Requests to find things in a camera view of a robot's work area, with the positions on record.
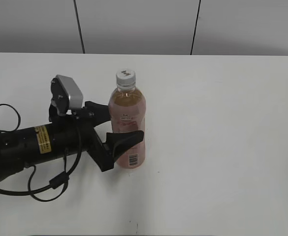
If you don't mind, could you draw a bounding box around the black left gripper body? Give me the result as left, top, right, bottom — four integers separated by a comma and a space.
48, 105, 114, 172

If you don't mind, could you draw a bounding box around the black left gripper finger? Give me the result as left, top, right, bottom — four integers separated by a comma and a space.
106, 130, 144, 168
85, 101, 111, 127

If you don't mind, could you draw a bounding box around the pink label tea bottle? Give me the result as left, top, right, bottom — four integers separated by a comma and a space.
108, 83, 147, 170

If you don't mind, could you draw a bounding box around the white bottle cap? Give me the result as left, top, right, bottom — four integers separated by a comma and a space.
116, 69, 136, 87

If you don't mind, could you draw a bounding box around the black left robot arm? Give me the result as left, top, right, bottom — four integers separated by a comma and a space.
0, 101, 144, 181

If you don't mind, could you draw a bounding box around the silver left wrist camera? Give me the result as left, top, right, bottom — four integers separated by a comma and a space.
51, 75, 83, 116

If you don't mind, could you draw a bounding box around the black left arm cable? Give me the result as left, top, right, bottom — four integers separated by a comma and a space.
0, 104, 82, 203

